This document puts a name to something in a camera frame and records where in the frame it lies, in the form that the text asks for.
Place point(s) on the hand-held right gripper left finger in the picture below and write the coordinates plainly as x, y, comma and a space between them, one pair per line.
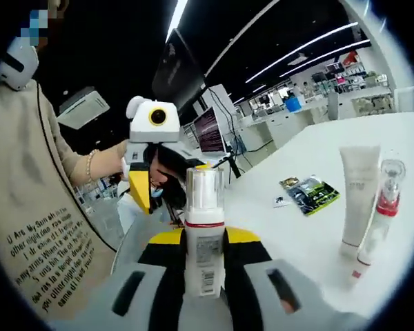
158, 276

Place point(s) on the green black skincare sachet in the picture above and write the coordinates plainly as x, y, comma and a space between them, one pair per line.
314, 196

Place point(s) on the white skincare tube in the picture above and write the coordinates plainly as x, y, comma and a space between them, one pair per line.
359, 193

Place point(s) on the red collar pump skincare bottle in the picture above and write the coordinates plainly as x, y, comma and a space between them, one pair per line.
386, 206

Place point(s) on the silver laptop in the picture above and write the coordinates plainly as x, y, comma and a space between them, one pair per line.
210, 132

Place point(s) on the blue storage bin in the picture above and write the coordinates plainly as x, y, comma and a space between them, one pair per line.
295, 104

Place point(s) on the white lab counter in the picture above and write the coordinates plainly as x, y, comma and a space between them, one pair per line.
279, 127

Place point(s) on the person's left hand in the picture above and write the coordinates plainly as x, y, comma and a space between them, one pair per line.
110, 162

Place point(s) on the white office chair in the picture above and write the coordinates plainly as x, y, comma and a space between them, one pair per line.
407, 99

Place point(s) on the person in beige shirt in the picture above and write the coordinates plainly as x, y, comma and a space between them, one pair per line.
27, 189

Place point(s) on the ceiling air conditioner unit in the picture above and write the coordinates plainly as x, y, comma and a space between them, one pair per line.
84, 107

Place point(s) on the black hanging display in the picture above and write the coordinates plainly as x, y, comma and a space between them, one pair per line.
179, 69

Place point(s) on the white foam skincare bottle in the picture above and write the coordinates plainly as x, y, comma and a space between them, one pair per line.
203, 248

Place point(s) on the white worn device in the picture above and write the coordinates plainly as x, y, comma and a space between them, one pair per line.
14, 69

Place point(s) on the clear skincare sachet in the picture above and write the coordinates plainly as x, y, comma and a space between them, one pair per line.
281, 201

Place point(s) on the grey office chair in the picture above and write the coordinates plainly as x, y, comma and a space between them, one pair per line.
333, 105

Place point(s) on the black tripod stand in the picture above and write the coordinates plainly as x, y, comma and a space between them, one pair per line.
233, 165

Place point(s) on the gold skincare sachet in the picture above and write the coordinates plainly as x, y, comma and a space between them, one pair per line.
290, 182

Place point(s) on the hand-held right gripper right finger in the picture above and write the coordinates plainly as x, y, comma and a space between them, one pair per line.
248, 276

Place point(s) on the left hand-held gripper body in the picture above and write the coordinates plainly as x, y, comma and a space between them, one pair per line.
155, 127

